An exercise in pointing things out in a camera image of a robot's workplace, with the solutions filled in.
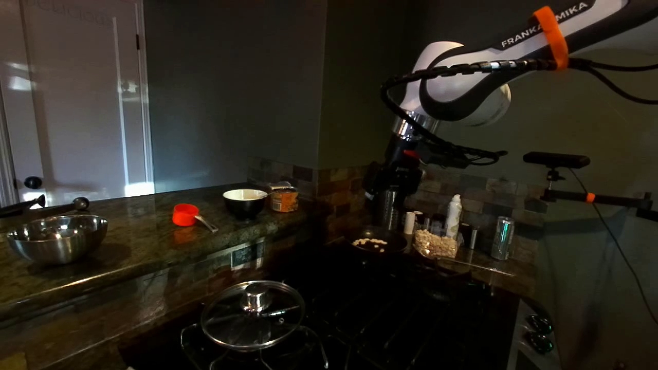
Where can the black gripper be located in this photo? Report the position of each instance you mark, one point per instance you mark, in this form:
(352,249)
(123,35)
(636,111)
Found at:
(393,172)

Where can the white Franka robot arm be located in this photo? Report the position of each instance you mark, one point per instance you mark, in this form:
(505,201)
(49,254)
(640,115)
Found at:
(465,89)

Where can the dark bowl white interior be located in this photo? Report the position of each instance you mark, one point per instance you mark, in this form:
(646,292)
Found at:
(246,201)

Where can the stainless steel mixing bowl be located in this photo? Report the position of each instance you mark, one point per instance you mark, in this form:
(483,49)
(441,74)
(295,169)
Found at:
(56,239)

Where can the steel canister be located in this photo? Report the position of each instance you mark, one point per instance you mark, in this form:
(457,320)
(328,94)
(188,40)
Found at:
(389,210)

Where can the white bottle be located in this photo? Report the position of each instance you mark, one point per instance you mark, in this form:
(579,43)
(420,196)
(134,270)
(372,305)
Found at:
(453,217)

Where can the small orange box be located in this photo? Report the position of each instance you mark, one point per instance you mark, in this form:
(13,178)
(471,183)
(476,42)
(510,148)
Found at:
(282,198)

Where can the silver drink can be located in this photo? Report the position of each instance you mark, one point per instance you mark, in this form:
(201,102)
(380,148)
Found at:
(503,239)

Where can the black gas stove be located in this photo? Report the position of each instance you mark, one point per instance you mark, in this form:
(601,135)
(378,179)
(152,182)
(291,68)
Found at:
(412,321)

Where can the glass lid steel knob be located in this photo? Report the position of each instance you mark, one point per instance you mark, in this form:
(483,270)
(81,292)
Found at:
(252,314)

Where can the black stove knob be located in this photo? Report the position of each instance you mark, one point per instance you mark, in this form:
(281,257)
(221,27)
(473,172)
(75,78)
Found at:
(541,323)
(541,344)

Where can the red measuring cup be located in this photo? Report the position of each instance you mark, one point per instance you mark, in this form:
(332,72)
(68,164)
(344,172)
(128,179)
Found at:
(183,214)

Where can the white door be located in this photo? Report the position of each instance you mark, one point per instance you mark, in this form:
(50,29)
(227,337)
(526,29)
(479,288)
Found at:
(75,104)

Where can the black stereo camera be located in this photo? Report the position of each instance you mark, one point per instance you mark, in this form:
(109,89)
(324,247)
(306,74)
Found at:
(556,160)

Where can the wall outlet plate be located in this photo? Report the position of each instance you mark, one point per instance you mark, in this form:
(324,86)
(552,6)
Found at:
(246,255)

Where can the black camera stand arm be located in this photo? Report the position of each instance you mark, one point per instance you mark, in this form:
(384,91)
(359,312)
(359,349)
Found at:
(609,199)

